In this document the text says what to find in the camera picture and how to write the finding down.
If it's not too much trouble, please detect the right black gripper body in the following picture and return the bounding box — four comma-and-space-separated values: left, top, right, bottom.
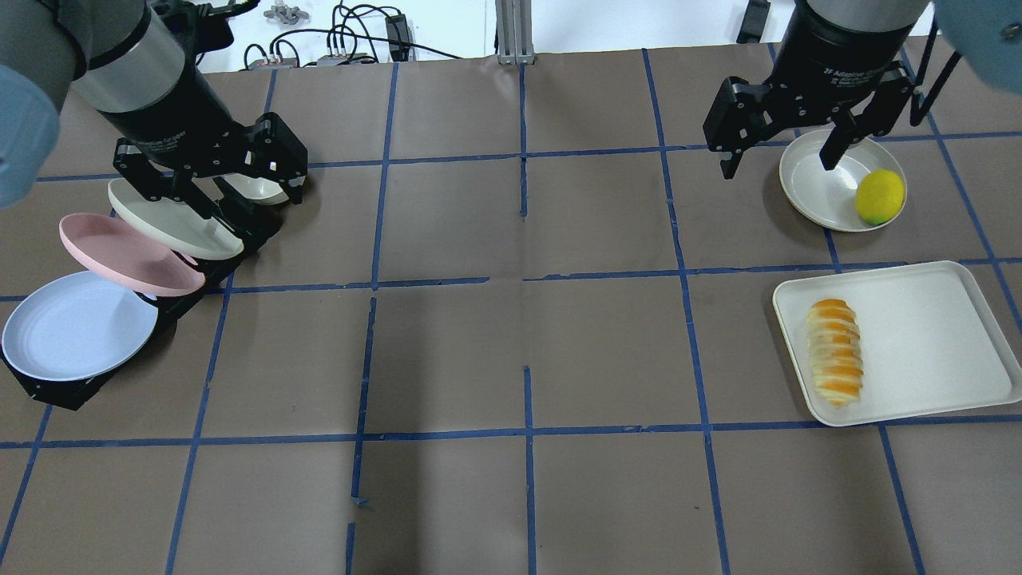
749, 21, 910, 132

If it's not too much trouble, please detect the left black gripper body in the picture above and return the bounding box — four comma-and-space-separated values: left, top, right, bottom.
102, 80, 303, 204

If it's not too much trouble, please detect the blue plate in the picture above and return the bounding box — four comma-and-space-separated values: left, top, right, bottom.
2, 272, 158, 382

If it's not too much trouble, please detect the striped orange bread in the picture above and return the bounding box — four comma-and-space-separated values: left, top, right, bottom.
806, 298, 864, 408

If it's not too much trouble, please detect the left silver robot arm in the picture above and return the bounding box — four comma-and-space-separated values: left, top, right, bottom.
1, 1, 309, 219

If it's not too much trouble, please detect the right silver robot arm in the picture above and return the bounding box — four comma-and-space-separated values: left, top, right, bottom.
702, 1, 1020, 179

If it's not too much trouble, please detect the cream plate on rack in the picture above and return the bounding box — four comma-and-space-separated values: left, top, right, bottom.
107, 178, 244, 261

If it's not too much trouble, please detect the black plate rack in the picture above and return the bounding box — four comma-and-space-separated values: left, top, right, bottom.
2, 196, 282, 410

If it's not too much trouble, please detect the pink plate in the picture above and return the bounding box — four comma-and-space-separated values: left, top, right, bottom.
58, 212, 207, 297

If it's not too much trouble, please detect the cream bowl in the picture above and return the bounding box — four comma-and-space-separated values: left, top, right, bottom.
223, 173, 289, 206

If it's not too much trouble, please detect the yellow lemon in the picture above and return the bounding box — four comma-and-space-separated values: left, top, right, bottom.
854, 169, 905, 226

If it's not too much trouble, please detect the shallow cream dish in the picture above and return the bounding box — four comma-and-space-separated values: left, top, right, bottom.
778, 129, 908, 232

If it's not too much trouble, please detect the black power adapter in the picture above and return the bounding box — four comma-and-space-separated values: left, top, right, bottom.
386, 14, 414, 62

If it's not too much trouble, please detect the white rectangular tray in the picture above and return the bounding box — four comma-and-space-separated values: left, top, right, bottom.
771, 261, 1020, 426

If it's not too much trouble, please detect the black cables bundle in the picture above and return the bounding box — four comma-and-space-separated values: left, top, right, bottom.
244, 0, 464, 73

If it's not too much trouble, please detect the aluminium frame post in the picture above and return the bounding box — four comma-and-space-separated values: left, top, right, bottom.
495, 0, 536, 65

